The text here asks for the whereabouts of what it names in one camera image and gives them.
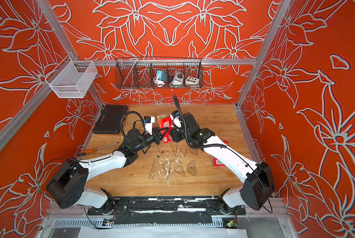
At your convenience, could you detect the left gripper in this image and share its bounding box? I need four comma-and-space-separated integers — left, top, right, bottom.
133, 127, 169, 155

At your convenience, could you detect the clear triangle ruler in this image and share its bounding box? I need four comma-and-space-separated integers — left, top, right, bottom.
170, 142, 188, 157
170, 158, 185, 176

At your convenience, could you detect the clear protractor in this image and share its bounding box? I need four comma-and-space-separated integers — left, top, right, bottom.
189, 148, 198, 156
187, 160, 197, 176

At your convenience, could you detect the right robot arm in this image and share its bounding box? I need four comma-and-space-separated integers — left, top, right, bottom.
169, 95, 275, 213

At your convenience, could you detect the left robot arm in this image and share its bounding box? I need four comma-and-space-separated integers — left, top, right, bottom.
46, 112, 169, 215

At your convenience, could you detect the white grey device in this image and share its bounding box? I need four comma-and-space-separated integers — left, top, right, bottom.
169, 71, 184, 87

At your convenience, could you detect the blue white box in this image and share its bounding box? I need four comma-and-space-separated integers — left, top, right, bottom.
156, 70, 169, 83

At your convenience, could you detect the white dotted cube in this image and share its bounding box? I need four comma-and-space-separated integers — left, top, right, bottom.
185, 76, 199, 87

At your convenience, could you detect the black tool case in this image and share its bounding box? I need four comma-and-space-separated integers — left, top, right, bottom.
92, 104, 129, 135

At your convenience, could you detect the white mesh basket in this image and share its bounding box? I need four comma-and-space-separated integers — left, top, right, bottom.
46, 61, 98, 99

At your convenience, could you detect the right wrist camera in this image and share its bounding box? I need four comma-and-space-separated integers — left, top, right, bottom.
170, 111, 182, 129

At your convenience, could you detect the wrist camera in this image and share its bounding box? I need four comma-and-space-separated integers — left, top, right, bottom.
170, 111, 182, 129
144, 116, 155, 134

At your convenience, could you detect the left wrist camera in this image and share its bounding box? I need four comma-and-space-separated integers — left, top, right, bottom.
144, 116, 155, 134

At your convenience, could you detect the black wire basket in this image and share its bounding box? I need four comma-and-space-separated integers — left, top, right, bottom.
114, 57, 204, 89

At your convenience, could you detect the orange handled screwdriver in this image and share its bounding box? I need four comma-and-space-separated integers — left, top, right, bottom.
77, 142, 119, 156

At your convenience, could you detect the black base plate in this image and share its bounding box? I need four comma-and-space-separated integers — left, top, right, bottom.
86, 196, 246, 228

